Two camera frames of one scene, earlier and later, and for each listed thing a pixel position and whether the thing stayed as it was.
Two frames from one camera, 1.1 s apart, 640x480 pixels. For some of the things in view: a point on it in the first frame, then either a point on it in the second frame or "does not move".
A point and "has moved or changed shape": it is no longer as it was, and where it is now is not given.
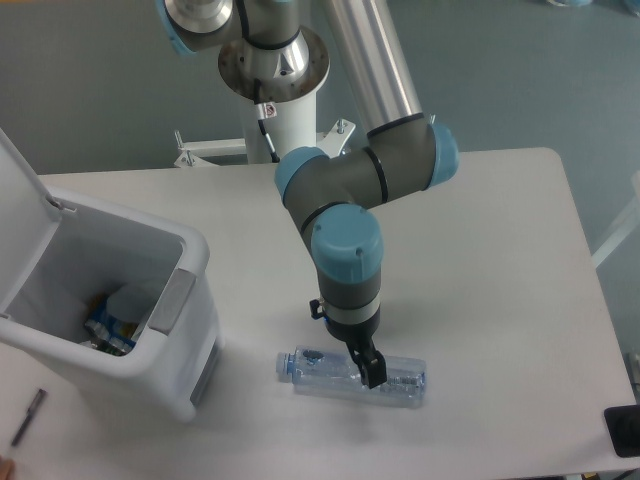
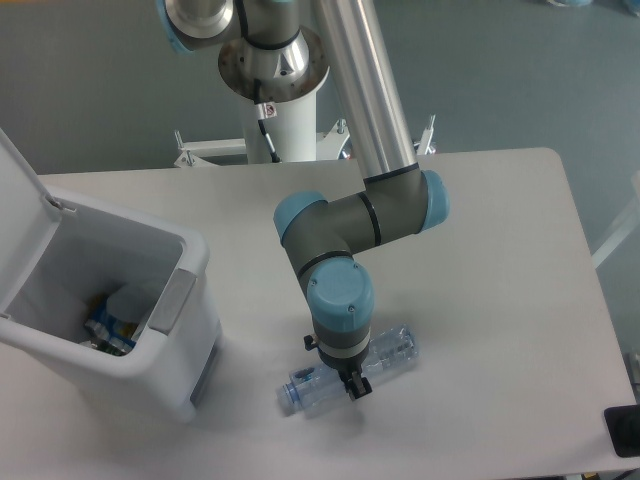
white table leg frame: [625, 229] does not move
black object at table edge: [623, 427] does not move
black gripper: [370, 361] -> [345, 366]
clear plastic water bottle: [330, 374] has moved or changed shape
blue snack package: [117, 334] does not move
